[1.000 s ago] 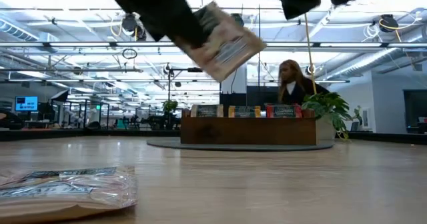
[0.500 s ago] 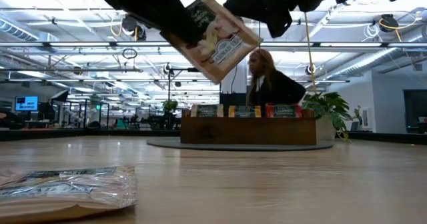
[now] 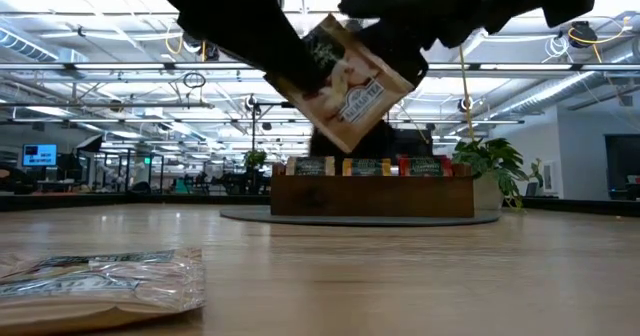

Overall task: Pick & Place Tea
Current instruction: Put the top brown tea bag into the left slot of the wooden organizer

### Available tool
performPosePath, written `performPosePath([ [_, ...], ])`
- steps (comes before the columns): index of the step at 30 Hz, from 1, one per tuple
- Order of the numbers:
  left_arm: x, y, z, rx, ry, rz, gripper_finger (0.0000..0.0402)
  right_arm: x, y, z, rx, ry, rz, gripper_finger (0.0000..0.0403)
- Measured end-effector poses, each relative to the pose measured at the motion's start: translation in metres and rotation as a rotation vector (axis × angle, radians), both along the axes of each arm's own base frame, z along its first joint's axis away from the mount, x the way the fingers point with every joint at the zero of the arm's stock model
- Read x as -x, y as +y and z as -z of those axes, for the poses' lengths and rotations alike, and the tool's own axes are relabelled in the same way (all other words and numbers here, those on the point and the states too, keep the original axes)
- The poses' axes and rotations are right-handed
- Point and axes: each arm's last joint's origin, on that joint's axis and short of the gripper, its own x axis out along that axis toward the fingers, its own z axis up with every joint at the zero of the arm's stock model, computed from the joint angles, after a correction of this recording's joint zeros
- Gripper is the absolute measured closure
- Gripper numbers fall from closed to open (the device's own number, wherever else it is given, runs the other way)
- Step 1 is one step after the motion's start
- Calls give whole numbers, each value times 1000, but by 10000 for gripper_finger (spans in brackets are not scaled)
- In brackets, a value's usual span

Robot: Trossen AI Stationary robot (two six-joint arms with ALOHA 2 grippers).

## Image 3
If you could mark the monitor with blue screen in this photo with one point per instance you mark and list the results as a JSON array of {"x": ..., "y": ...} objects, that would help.
[{"x": 40, "y": 155}]

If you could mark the green plant in white pot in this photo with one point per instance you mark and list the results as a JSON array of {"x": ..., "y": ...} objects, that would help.
[{"x": 495, "y": 161}]

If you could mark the yellow peach tea sachet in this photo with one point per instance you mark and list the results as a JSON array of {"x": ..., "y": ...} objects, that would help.
[{"x": 366, "y": 167}]

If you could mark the black background rig frame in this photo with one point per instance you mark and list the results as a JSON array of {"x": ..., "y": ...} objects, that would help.
[{"x": 254, "y": 126}]

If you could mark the large black screen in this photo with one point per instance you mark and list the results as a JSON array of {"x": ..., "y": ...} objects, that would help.
[{"x": 622, "y": 161}]

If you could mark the green background plant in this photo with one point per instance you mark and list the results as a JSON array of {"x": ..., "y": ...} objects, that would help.
[{"x": 255, "y": 158}]

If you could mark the beige vanilla tea sachet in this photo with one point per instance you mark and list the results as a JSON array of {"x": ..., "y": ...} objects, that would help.
[
  {"x": 100, "y": 296},
  {"x": 100, "y": 258},
  {"x": 355, "y": 96},
  {"x": 310, "y": 166}
]

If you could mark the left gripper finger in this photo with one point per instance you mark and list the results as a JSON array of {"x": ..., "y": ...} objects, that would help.
[{"x": 240, "y": 21}]

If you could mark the red strawberry tea sachet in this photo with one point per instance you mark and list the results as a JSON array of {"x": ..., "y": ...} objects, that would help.
[{"x": 425, "y": 166}]

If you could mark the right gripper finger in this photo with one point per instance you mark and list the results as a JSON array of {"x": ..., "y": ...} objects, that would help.
[{"x": 400, "y": 46}]

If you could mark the wooden tea organizer box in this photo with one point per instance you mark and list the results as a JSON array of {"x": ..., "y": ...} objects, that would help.
[{"x": 375, "y": 196}]

